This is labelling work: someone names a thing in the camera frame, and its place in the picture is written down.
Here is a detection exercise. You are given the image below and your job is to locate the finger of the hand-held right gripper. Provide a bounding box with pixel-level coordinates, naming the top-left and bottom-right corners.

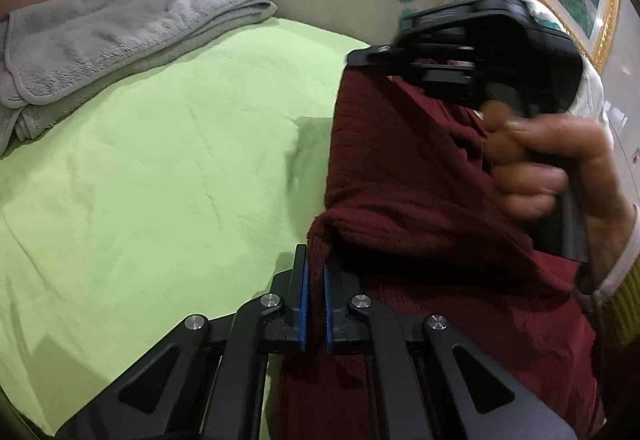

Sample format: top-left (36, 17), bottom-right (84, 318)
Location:
top-left (346, 44), bottom-right (473, 71)
top-left (387, 63), bottom-right (481, 104)

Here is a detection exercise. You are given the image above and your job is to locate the person's right forearm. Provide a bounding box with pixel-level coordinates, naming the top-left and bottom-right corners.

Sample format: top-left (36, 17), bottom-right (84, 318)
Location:
top-left (570, 205), bottom-right (640, 421)

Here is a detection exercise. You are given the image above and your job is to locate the light green bed sheet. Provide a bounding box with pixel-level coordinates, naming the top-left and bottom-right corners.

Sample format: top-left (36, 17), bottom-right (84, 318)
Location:
top-left (0, 15), bottom-right (371, 436)

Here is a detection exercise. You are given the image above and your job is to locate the person's right hand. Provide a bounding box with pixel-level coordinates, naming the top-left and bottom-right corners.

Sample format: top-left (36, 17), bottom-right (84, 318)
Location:
top-left (480, 100), bottom-right (637, 283)

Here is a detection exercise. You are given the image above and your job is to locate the grey folded towel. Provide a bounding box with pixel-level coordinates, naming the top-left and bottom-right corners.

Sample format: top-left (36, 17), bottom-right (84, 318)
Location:
top-left (0, 0), bottom-right (278, 143)

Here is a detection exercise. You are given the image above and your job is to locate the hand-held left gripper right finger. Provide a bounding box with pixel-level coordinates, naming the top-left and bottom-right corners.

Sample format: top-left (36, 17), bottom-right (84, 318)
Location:
top-left (322, 265), bottom-right (581, 440)

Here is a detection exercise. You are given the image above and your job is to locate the dark red knit sweater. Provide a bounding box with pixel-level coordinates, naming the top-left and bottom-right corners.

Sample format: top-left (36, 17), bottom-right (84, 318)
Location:
top-left (270, 65), bottom-right (608, 440)

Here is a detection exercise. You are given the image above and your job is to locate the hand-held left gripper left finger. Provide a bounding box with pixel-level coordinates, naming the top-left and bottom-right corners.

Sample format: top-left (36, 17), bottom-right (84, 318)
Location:
top-left (55, 244), bottom-right (308, 440)

